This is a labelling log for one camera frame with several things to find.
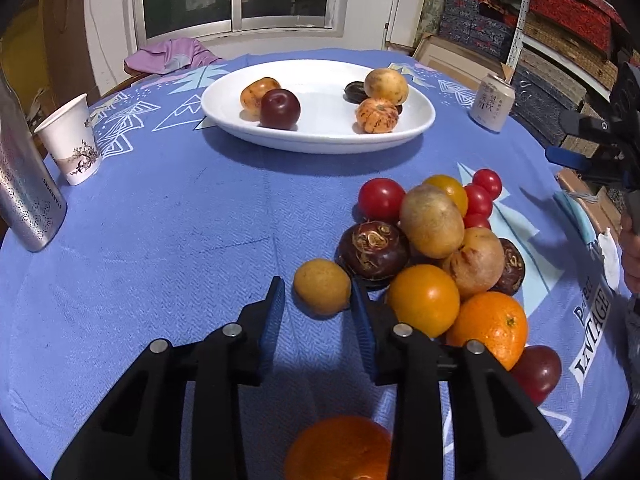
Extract white oval plate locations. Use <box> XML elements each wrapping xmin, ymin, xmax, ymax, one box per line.
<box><xmin>200</xmin><ymin>59</ymin><xmax>436</xmax><ymax>155</ymax></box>

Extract white paper cup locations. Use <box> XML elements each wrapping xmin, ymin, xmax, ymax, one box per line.
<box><xmin>34</xmin><ymin>93</ymin><xmax>103</xmax><ymax>187</ymax></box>

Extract yellow-orange streaked pepino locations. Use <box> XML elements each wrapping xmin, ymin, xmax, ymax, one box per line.
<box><xmin>240</xmin><ymin>77</ymin><xmax>281</xmax><ymax>113</ymax></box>

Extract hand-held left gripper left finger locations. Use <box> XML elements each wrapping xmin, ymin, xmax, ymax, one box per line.
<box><xmin>51</xmin><ymin>276</ymin><xmax>287</xmax><ymax>480</ymax></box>

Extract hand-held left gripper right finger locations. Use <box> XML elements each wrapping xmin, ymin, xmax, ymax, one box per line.
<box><xmin>350</xmin><ymin>275</ymin><xmax>581</xmax><ymax>480</ymax></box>

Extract wooden chair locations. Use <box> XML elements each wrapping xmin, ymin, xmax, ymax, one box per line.
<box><xmin>97</xmin><ymin>71</ymin><xmax>151</xmax><ymax>98</ymax></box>

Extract blue printed tablecloth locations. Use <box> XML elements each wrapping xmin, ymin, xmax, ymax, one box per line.
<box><xmin>0</xmin><ymin>49</ymin><xmax>631</xmax><ymax>480</ymax></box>

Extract purple cloth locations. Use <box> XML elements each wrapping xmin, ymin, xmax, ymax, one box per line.
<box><xmin>123</xmin><ymin>37</ymin><xmax>226</xmax><ymax>76</ymax></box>

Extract stainless steel bottle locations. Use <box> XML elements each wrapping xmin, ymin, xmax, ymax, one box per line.
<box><xmin>0</xmin><ymin>67</ymin><xmax>68</xmax><ymax>253</ymax></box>

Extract tan streaked pepino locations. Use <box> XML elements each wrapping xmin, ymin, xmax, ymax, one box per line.
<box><xmin>441</xmin><ymin>226</ymin><xmax>506</xmax><ymax>301</ymax></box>

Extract yellow-orange tomato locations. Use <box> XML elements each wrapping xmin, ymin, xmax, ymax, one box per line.
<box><xmin>422</xmin><ymin>174</ymin><xmax>469</xmax><ymax>217</ymax></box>
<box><xmin>386</xmin><ymin>263</ymin><xmax>461</xmax><ymax>339</ymax></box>

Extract blue face mask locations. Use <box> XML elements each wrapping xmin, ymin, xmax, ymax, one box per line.
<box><xmin>552</xmin><ymin>191</ymin><xmax>601</xmax><ymax>246</ymax></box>

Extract tall wooden cabinet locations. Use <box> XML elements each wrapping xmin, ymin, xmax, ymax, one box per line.
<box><xmin>0</xmin><ymin>0</ymin><xmax>101</xmax><ymax>106</ymax></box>

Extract small tan passion fruit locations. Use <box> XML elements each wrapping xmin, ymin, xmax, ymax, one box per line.
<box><xmin>293</xmin><ymin>258</ymin><xmax>352</xmax><ymax>317</ymax></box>

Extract orange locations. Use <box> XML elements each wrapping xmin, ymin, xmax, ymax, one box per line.
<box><xmin>283</xmin><ymin>415</ymin><xmax>393</xmax><ymax>480</ymax></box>
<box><xmin>445</xmin><ymin>291</ymin><xmax>530</xmax><ymax>372</ymax></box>

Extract white tissue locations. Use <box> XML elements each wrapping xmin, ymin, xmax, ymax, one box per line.
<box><xmin>595</xmin><ymin>227</ymin><xmax>623</xmax><ymax>291</ymax></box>

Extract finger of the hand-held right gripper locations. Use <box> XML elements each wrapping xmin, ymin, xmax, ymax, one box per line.
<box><xmin>545</xmin><ymin>145</ymin><xmax>627</xmax><ymax>182</ymax></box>
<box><xmin>559</xmin><ymin>109</ymin><xmax>622</xmax><ymax>147</ymax></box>

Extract white metal shelf rack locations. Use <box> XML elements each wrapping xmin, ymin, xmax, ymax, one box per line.
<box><xmin>505</xmin><ymin>0</ymin><xmax>640</xmax><ymax>111</ymax></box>

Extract leaning cardboard frames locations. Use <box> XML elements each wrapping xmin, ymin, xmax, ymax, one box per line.
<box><xmin>412</xmin><ymin>32</ymin><xmax>516</xmax><ymax>83</ymax></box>

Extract white drink can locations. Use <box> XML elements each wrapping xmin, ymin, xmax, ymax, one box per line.
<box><xmin>468</xmin><ymin>72</ymin><xmax>516</xmax><ymax>134</ymax></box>

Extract tan oval passion fruit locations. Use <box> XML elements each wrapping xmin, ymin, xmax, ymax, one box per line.
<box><xmin>399</xmin><ymin>183</ymin><xmax>466</xmax><ymax>260</ymax></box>

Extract yellow spotted passion fruit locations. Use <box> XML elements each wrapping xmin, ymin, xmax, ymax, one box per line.
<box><xmin>363</xmin><ymin>68</ymin><xmax>409</xmax><ymax>106</ymax></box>

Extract dark red plum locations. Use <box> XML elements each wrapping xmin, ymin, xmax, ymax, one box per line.
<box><xmin>507</xmin><ymin>344</ymin><xmax>563</xmax><ymax>407</ymax></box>
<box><xmin>259</xmin><ymin>88</ymin><xmax>302</xmax><ymax>131</ymax></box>

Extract person's right hand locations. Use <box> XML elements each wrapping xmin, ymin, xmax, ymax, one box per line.
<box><xmin>619</xmin><ymin>209</ymin><xmax>640</xmax><ymax>292</ymax></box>

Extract stack of patterned boxes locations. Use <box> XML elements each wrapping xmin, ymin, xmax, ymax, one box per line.
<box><xmin>440</xmin><ymin>0</ymin><xmax>640</xmax><ymax>161</ymax></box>

